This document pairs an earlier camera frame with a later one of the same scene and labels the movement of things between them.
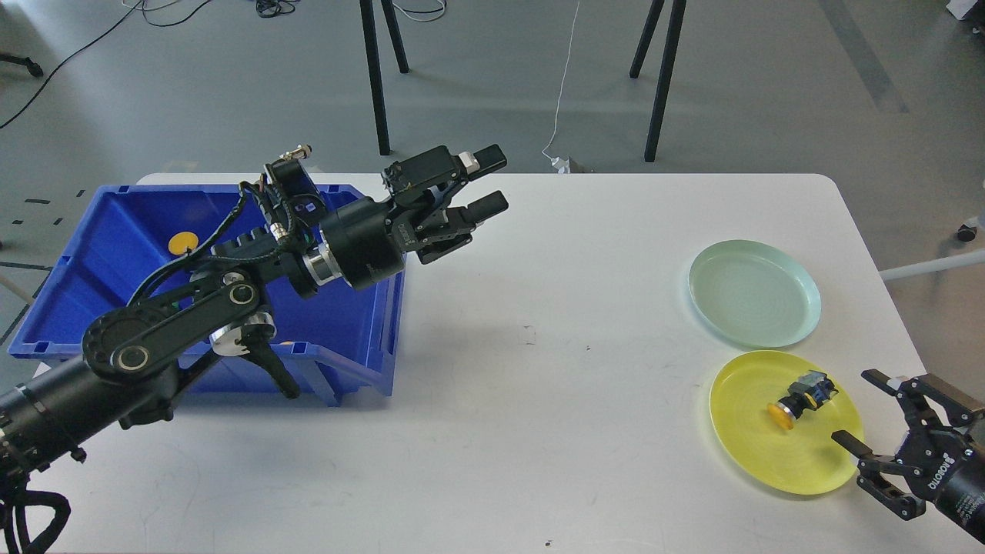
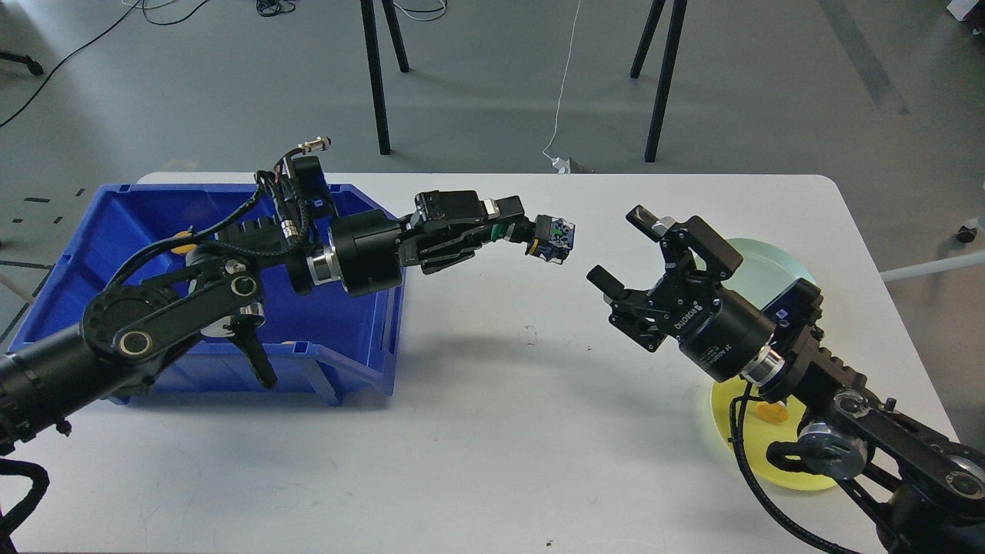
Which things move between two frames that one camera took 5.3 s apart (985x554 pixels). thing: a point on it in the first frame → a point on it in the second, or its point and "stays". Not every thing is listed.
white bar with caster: [966, 232] stays
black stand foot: [33, 68] stays
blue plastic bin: [109, 251] stays
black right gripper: [950, 465] → [722, 333]
